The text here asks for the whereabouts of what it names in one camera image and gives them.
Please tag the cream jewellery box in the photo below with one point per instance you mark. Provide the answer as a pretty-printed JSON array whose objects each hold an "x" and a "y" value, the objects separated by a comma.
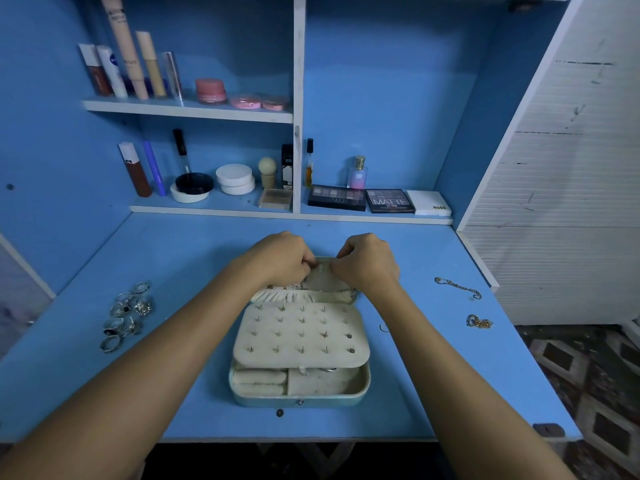
[{"x": 300, "y": 340}]

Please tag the tall beige cosmetic tube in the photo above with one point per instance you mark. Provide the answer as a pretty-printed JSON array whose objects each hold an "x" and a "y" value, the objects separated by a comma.
[{"x": 124, "y": 45}]

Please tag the pink round jar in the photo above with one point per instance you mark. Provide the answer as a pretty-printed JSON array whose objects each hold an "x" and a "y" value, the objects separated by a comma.
[{"x": 210, "y": 91}]

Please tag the white bowl black inside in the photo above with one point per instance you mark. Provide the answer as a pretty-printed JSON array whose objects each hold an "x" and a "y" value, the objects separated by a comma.
[{"x": 193, "y": 184}]

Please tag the black makeup brush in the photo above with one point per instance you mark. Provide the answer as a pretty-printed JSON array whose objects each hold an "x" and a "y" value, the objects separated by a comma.
[{"x": 181, "y": 153}]

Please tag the white slatted cabinet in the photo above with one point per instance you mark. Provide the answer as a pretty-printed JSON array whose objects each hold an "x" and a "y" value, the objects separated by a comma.
[{"x": 560, "y": 195}]

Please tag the thin dark cosmetic bottle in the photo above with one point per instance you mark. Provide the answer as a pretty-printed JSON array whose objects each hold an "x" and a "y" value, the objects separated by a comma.
[{"x": 309, "y": 163}]

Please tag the small pink perfume bottle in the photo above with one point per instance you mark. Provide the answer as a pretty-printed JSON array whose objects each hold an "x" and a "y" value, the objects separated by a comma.
[{"x": 357, "y": 175}]

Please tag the short beige cosmetic tube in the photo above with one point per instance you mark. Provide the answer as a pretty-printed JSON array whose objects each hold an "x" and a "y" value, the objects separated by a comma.
[{"x": 151, "y": 67}]

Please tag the white round cream jar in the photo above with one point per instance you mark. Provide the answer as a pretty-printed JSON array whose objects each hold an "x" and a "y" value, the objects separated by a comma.
[{"x": 236, "y": 179}]

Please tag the beige makeup sponge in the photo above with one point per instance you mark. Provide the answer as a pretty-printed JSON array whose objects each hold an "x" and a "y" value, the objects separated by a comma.
[{"x": 267, "y": 170}]

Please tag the white flat box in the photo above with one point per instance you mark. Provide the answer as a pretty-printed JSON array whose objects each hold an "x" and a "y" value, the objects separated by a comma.
[{"x": 429, "y": 204}]

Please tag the brown lipstick tube white cap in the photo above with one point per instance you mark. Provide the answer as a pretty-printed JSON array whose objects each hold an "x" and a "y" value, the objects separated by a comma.
[{"x": 136, "y": 173}]

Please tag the black cosmetic bottle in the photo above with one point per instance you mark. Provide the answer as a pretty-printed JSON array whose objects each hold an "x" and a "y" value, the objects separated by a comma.
[{"x": 287, "y": 167}]

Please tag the person's right forearm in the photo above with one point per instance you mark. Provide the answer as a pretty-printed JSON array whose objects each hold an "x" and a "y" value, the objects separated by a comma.
[{"x": 470, "y": 395}]

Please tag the pink flat compact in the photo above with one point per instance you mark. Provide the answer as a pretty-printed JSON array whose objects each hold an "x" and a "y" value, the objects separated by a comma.
[
  {"x": 273, "y": 104},
  {"x": 245, "y": 102}
]

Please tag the white framed marbled panel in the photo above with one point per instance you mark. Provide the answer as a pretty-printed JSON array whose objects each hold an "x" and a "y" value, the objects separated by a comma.
[{"x": 18, "y": 295}]

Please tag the person's right hand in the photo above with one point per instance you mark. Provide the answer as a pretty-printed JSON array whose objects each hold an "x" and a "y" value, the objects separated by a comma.
[{"x": 368, "y": 265}]

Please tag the white shelf unit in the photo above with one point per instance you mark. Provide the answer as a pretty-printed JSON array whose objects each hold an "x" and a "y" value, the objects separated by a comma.
[{"x": 298, "y": 95}]

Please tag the square brown powder compact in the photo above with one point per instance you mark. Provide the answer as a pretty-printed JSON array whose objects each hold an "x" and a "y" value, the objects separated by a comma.
[{"x": 275, "y": 199}]

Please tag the black lettered eyeshadow palette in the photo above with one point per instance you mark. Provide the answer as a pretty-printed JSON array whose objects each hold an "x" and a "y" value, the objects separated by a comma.
[{"x": 389, "y": 202}]

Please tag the dark eyeshadow palette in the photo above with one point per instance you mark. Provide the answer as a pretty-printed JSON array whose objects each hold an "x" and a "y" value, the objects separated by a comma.
[{"x": 337, "y": 198}]

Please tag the blue cosmetic tube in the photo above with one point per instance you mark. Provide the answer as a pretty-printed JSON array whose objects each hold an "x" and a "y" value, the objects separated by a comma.
[{"x": 154, "y": 170}]

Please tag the person's dark clothing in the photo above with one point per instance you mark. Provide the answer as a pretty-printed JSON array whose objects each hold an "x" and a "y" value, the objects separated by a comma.
[{"x": 300, "y": 463}]

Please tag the white tube blue label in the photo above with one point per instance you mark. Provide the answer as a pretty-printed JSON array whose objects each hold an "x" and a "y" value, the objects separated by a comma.
[{"x": 113, "y": 75}]

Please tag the person's left hand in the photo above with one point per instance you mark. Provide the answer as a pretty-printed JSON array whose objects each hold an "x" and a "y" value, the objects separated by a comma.
[{"x": 272, "y": 263}]

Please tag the pile of silver rings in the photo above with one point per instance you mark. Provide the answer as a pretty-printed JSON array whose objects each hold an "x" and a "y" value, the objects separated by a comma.
[{"x": 143, "y": 307}]

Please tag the person's left forearm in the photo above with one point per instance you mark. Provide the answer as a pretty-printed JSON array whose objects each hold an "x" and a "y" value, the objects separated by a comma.
[{"x": 115, "y": 390}]

